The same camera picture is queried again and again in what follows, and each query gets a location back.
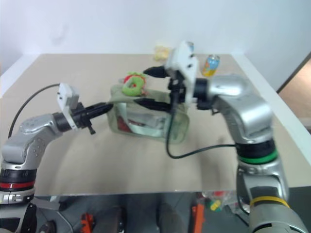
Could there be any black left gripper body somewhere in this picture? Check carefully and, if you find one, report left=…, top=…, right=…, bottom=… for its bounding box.
left=71, top=102, right=97, bottom=135

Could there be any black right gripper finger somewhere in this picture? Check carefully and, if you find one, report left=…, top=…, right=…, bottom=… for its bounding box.
left=142, top=65, right=172, bottom=79
left=135, top=98, right=176, bottom=112

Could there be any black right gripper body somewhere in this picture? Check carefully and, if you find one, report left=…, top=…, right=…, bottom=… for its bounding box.
left=167, top=69, right=188, bottom=107

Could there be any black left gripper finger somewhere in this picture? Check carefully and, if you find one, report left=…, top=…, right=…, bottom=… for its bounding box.
left=85, top=101, right=114, bottom=113
left=88, top=106, right=112, bottom=120

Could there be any green transparent zip pouch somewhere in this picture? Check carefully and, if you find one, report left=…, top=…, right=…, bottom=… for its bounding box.
left=107, top=82, right=190, bottom=146

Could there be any green plush keychain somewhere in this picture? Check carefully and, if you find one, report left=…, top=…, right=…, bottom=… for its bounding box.
left=121, top=70, right=148, bottom=97

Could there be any pale yellow toy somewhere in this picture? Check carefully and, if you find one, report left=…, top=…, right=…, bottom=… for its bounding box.
left=152, top=45, right=172, bottom=62

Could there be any yellow blue drink can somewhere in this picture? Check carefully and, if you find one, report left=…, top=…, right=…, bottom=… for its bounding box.
left=202, top=54, right=221, bottom=77

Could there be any orange black tool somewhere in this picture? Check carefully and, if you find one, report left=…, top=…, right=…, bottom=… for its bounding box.
left=80, top=212, right=97, bottom=233
left=191, top=203, right=207, bottom=233

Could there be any clear bag of colourful items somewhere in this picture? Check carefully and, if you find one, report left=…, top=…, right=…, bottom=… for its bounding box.
left=201, top=190, right=235, bottom=215

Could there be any brown wooden panel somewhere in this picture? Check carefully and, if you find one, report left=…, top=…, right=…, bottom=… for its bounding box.
left=277, top=51, right=311, bottom=134

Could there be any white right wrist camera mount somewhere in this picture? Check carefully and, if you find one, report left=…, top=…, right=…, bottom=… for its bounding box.
left=164, top=40, right=199, bottom=103

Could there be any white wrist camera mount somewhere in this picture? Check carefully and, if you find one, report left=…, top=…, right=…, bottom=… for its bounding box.
left=164, top=40, right=199, bottom=103
left=56, top=83, right=80, bottom=130

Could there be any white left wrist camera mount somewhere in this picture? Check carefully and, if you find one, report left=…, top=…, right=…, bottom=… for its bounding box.
left=56, top=83, right=80, bottom=130

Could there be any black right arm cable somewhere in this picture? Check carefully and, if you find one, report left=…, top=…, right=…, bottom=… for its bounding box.
left=165, top=90, right=239, bottom=160

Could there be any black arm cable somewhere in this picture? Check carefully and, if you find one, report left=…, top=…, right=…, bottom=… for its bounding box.
left=165, top=90, right=239, bottom=160
left=8, top=83, right=61, bottom=139

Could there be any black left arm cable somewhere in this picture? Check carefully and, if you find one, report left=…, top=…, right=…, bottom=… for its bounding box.
left=8, top=83, right=61, bottom=139

